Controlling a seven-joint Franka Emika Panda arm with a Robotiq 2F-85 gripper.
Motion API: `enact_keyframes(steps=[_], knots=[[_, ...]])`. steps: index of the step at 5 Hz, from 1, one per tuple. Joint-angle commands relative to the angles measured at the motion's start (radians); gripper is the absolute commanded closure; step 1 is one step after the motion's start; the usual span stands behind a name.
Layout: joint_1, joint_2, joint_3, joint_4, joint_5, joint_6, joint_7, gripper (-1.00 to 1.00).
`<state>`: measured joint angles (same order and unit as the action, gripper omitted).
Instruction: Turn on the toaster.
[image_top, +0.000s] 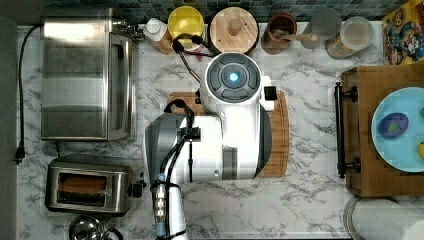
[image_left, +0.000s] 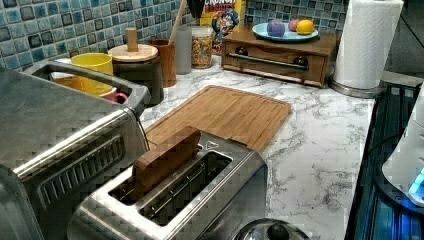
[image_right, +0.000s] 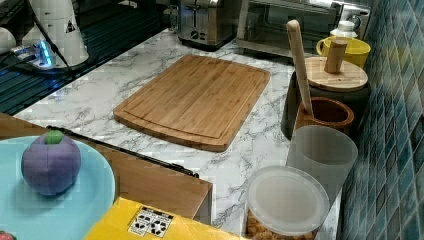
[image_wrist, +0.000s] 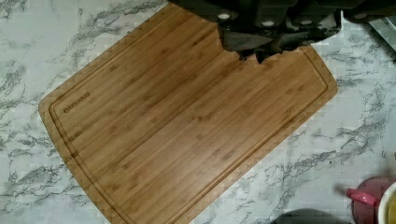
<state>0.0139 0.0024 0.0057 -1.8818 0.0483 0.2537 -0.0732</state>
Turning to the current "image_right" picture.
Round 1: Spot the clear lidded food jar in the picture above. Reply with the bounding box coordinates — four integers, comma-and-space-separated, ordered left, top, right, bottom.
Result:
245, 166, 329, 240

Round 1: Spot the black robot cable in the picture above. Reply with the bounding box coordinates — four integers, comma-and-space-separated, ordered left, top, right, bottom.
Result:
28, 0, 78, 80

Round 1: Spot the white rounded object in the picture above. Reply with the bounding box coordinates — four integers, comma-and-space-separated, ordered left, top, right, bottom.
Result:
0, 27, 16, 54

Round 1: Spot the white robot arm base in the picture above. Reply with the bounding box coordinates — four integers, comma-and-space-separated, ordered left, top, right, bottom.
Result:
10, 0, 89, 70

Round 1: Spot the wooden pestle stick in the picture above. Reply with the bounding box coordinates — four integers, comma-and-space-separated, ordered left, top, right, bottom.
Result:
286, 20, 313, 115

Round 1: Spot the white soap dispenser bottle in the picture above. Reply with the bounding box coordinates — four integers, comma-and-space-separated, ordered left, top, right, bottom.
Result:
330, 21, 358, 38

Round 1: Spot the stainless steel toaster oven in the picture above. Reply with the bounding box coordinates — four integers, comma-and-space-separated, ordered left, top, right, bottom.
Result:
235, 0, 372, 59

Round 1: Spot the brown wooden shelf board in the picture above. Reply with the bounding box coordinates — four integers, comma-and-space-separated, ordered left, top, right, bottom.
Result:
0, 112, 214, 225

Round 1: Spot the frosted translucent plastic cup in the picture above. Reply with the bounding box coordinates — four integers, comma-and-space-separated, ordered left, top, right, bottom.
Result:
286, 125, 358, 204

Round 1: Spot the light blue plate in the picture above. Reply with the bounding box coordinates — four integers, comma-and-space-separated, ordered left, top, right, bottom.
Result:
0, 136, 115, 240

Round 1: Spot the red toy fruit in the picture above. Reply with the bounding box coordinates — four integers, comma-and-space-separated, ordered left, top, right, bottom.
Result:
0, 231, 17, 240

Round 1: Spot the bamboo cutting board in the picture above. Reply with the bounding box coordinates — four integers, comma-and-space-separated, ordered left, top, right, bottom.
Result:
113, 54, 270, 152

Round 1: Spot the dark canister with wooden lid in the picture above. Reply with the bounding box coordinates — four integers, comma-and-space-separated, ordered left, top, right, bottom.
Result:
280, 38, 372, 141

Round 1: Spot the purple toy plum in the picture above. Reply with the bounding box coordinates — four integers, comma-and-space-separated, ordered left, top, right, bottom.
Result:
21, 130, 82, 196

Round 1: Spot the brown wooden utensil cup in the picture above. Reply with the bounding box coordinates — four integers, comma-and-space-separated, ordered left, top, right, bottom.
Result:
294, 97, 355, 134

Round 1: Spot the yellow ceramic mug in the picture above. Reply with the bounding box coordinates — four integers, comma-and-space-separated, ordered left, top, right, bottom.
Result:
316, 36, 371, 68

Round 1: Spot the yellow cardboard box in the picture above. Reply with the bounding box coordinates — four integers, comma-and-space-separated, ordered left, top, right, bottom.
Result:
84, 198, 247, 240

